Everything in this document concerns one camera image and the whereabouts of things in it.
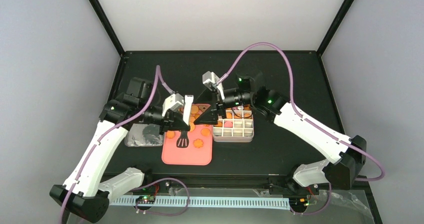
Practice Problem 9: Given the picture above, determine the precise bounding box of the light blue slotted cable duct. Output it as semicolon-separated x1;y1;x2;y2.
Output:
109;196;292;211

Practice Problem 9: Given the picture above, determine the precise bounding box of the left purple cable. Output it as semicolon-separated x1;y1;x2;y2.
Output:
59;65;176;224

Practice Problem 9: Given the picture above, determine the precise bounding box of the purple cable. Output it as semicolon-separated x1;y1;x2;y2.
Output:
59;65;176;224
215;42;386;182

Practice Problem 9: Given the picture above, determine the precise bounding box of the beige compartment box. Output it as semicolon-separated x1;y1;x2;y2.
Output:
212;105;255;143

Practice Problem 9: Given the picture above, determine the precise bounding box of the orange swirl cookie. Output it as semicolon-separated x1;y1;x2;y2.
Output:
193;139;204;148

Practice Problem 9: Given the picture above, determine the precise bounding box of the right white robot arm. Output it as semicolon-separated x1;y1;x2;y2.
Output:
194;71;367;194

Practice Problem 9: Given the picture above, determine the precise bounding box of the pink round cookie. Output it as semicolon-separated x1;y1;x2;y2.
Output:
223;121;233;128

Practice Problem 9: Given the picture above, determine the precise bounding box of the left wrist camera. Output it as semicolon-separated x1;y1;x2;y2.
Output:
162;93;185;117

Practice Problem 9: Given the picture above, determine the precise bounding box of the pink cookie tray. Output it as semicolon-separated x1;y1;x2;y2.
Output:
161;104;213;166

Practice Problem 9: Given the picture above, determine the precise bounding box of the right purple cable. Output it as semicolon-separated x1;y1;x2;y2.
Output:
215;42;386;182

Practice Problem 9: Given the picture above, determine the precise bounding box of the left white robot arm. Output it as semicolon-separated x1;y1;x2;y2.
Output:
49;78;194;223

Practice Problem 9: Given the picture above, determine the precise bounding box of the metal tongs white handle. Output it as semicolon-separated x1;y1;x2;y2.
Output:
176;95;194;148

